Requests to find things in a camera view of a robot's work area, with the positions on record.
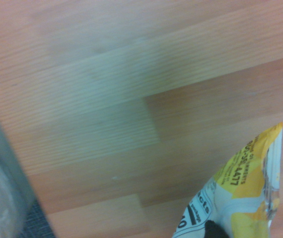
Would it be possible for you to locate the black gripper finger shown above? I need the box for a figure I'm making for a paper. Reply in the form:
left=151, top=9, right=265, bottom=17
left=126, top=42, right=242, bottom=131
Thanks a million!
left=203, top=220, right=229, bottom=238

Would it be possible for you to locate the yellow white Lay's chip bag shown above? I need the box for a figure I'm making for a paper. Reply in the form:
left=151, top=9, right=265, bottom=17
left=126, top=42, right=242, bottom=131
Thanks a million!
left=171, top=121, right=283, bottom=238

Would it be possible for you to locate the grey plastic trash bin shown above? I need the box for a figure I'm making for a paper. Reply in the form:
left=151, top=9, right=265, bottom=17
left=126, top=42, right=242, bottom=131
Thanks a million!
left=0, top=95, right=39, bottom=238

